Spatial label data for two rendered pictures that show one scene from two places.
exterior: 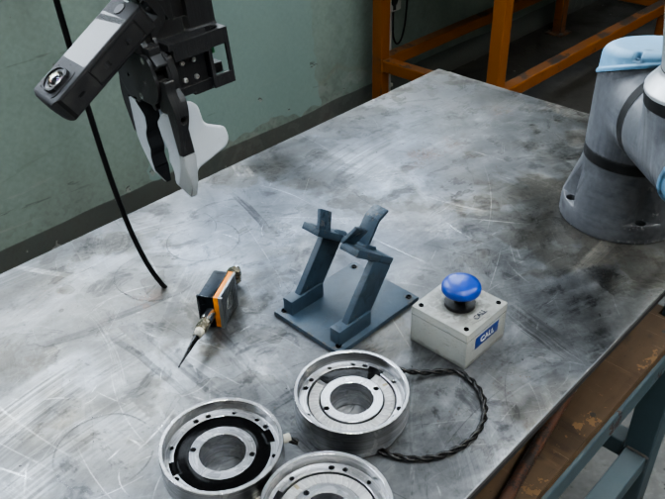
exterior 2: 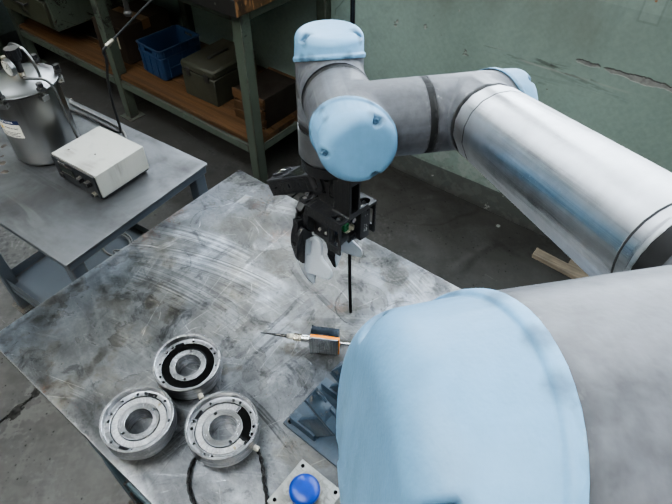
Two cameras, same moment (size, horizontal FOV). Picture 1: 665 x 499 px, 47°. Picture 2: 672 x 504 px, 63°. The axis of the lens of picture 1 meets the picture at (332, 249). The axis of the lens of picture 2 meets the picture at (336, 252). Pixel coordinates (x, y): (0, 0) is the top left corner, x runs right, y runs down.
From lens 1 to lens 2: 77 cm
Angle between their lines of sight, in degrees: 62
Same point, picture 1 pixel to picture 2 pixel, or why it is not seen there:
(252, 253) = not seen: hidden behind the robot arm
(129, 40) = (300, 185)
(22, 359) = (280, 264)
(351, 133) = not seen: hidden behind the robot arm
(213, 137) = (322, 268)
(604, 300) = not seen: outside the picture
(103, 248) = (388, 270)
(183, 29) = (333, 205)
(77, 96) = (274, 187)
